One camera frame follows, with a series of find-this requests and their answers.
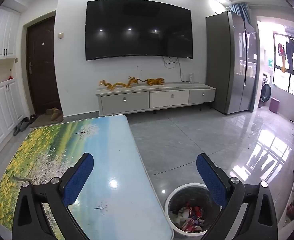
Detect purple stool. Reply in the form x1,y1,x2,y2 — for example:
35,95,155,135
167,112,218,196
269,98,280,114

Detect golden tiger figurine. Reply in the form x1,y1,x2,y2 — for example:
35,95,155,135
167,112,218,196
144,77,166,86

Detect grey washing machine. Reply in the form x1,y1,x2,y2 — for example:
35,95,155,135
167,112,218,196
260,72,272,107

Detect long golden dragon figurine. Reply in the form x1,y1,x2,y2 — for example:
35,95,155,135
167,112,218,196
99,79,133,90

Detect grey tall refrigerator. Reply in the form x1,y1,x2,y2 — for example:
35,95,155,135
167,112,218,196
206,11,259,115

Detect grey slippers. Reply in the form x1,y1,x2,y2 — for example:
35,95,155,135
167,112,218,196
13,120,30,136

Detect dark brown entrance door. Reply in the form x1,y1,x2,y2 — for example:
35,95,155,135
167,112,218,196
26,16,62,117

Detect brown doormat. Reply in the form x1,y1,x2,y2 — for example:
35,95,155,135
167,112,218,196
28,115,54,128

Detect pile of colourful wrappers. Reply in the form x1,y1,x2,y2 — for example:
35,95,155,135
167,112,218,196
169,206,212,231

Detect hanging red yellow garment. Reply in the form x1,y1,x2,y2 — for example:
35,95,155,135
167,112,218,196
277,43,287,73

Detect large black wall television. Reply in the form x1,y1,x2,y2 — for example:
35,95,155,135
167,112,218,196
85,0,194,61

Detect small golden dragon figurine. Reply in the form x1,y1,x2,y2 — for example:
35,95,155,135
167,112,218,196
128,76,147,85

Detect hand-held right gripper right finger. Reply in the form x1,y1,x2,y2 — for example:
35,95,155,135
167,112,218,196
196,153,278,240

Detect landscape print table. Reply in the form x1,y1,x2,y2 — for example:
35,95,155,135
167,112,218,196
0,114,174,240

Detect white wall cabinets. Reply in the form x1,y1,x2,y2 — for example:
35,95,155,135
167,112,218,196
0,80,28,165

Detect thin television cable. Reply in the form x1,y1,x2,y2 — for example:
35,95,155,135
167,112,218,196
162,56,190,83

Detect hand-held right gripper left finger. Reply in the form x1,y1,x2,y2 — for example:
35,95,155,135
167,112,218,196
12,152,95,240

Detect white wall cupboard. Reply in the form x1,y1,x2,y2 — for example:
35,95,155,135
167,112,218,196
0,6,21,62

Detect white grey television cabinet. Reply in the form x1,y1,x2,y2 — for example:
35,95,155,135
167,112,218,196
95,82,217,117

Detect white round trash bin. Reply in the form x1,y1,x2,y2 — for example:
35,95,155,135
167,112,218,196
164,183,223,232

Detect tan boots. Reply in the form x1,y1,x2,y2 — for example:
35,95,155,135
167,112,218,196
46,107,63,121

